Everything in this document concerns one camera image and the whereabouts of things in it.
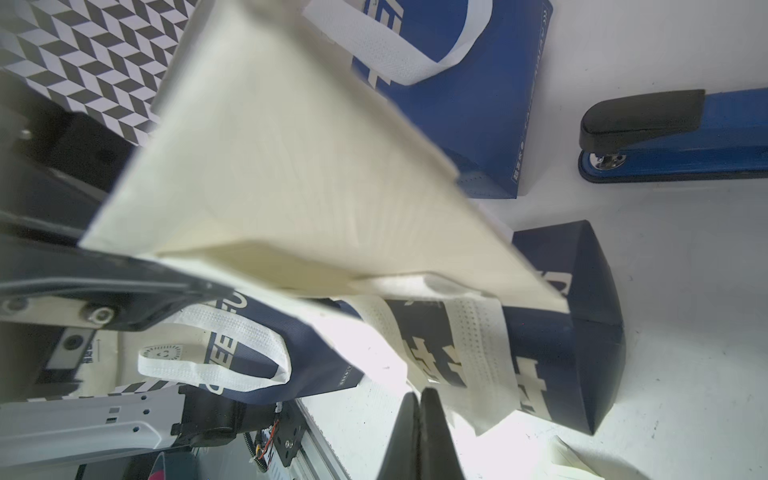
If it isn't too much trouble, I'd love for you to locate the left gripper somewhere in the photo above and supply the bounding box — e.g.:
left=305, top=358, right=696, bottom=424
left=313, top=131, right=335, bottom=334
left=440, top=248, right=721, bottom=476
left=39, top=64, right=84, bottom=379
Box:
left=1, top=77, right=230, bottom=402

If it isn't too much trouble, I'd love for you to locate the flat navy tote bag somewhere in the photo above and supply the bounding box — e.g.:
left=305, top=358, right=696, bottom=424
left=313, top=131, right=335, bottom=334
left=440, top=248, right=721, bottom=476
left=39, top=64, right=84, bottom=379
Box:
left=75, top=293, right=363, bottom=405

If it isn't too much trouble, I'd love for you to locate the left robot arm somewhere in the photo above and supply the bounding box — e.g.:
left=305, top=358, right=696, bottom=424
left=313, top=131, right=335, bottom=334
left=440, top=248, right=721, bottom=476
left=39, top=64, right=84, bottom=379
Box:
left=1, top=75, right=274, bottom=468

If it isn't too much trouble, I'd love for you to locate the royal blue tote bag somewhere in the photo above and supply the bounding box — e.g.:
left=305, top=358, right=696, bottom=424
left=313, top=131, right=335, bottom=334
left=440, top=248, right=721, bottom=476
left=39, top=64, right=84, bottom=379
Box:
left=302, top=0, right=553, bottom=199

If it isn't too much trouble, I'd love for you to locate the navy bag with white handles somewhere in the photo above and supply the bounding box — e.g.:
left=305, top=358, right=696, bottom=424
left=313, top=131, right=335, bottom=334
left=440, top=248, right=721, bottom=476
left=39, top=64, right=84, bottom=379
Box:
left=339, top=221, right=625, bottom=434

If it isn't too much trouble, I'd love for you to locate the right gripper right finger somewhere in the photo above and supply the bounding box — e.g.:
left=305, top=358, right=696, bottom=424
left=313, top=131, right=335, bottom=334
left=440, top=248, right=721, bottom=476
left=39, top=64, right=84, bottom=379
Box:
left=419, top=388, right=465, bottom=480

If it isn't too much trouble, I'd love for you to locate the blue black stapler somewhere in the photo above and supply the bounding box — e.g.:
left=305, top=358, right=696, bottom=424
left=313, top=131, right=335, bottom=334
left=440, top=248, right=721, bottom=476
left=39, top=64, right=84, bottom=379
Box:
left=578, top=88, right=767, bottom=184

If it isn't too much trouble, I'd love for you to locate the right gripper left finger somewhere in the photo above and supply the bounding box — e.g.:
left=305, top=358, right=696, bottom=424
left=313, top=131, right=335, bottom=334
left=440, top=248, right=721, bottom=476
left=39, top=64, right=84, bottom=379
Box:
left=377, top=393, right=421, bottom=480

